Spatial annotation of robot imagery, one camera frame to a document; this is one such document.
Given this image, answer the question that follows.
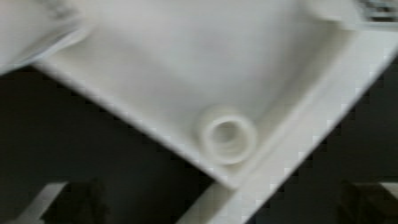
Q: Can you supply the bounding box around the white L-shaped fence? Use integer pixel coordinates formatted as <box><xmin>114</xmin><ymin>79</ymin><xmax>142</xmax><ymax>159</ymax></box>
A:
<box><xmin>176</xmin><ymin>30</ymin><xmax>398</xmax><ymax>224</ymax></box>

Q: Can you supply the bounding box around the white square table top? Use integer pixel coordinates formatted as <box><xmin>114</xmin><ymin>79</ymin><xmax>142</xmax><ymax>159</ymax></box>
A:
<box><xmin>32</xmin><ymin>0</ymin><xmax>362</xmax><ymax>191</ymax></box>

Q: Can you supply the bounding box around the white table leg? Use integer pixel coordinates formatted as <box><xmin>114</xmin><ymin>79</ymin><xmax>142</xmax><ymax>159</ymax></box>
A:
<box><xmin>305</xmin><ymin>0</ymin><xmax>398</xmax><ymax>32</ymax></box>
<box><xmin>0</xmin><ymin>0</ymin><xmax>91</xmax><ymax>76</ymax></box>

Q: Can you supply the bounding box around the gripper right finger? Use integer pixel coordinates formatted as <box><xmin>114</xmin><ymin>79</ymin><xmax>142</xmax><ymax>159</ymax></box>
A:
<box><xmin>336</xmin><ymin>181</ymin><xmax>398</xmax><ymax>224</ymax></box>

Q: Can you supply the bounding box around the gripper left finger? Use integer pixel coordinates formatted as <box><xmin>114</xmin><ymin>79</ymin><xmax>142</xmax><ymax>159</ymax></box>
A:
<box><xmin>11</xmin><ymin>180</ymin><xmax>108</xmax><ymax>224</ymax></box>

